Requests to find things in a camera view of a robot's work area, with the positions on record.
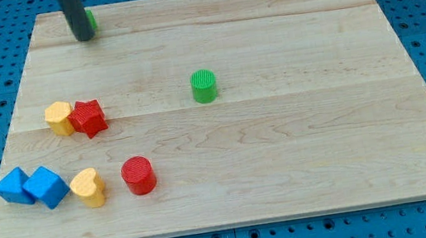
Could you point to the green cylinder block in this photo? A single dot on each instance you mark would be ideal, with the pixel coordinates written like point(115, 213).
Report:
point(203, 86)

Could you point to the red cylinder block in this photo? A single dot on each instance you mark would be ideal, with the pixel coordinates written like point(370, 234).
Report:
point(138, 175)

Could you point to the red star block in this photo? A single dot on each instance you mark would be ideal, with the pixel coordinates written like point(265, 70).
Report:
point(88, 118)

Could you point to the yellow heart block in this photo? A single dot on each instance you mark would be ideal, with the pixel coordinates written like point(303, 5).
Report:
point(88, 186)

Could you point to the yellow hexagon block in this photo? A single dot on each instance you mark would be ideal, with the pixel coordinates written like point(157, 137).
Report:
point(56, 116)

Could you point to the green block behind rod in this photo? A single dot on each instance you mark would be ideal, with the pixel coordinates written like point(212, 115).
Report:
point(91, 19)

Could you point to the blue cube block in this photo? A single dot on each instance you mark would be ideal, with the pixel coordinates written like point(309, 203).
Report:
point(47, 187)

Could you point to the blue triangle block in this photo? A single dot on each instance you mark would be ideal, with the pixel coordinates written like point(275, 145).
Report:
point(11, 188)

